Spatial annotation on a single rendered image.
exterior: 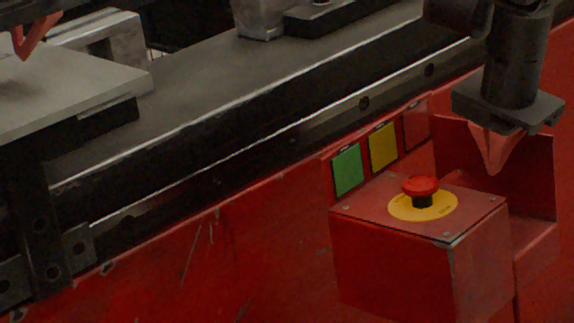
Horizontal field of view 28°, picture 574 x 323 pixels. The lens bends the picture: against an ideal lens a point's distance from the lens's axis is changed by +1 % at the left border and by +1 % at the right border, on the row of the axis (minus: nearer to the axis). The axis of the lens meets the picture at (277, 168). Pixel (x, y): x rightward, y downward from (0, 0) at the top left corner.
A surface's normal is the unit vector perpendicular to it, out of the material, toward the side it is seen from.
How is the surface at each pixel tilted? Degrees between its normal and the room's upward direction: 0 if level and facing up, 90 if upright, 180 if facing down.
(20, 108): 0
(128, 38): 90
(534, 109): 15
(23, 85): 0
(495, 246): 90
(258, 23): 90
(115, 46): 90
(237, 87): 0
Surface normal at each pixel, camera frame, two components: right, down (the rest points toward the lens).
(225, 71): -0.15, -0.90
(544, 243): 0.73, 0.18
